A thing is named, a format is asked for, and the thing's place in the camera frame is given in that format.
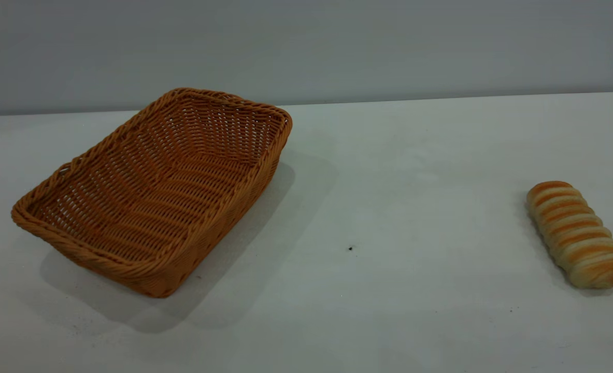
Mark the striped bread roll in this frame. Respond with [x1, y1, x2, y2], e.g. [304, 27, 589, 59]
[526, 181, 613, 290]

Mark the orange woven wicker basket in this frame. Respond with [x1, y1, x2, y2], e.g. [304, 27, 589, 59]
[11, 87, 293, 299]

